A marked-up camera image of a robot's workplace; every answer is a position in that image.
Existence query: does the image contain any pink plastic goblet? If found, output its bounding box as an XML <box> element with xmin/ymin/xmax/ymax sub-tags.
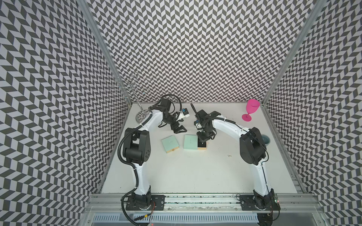
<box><xmin>242</xmin><ymin>99</ymin><xmax>260</xmax><ymax>121</ymax></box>

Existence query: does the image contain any silver metal jewelry stand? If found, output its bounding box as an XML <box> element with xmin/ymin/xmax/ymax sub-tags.
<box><xmin>110</xmin><ymin>72</ymin><xmax>150</xmax><ymax>123</ymax></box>

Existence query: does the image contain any black corrugated left cable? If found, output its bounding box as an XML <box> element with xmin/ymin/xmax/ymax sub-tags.
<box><xmin>159</xmin><ymin>94</ymin><xmax>183</xmax><ymax>112</ymax></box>

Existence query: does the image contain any teal round dish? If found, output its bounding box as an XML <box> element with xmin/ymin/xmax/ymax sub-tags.
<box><xmin>262</xmin><ymin>134</ymin><xmax>271</xmax><ymax>146</ymax></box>

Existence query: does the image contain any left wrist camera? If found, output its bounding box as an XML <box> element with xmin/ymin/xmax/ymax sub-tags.
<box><xmin>177</xmin><ymin>108</ymin><xmax>189</xmax><ymax>121</ymax></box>

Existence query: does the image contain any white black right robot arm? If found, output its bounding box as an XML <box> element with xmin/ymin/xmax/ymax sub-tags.
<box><xmin>194</xmin><ymin>110</ymin><xmax>274</xmax><ymax>210</ymax></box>

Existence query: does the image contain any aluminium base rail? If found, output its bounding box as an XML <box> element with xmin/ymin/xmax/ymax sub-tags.
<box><xmin>85</xmin><ymin>193</ymin><xmax>323</xmax><ymax>213</ymax></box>

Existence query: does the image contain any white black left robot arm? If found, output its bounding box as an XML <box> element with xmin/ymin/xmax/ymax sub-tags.
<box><xmin>117</xmin><ymin>94</ymin><xmax>189</xmax><ymax>210</ymax></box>

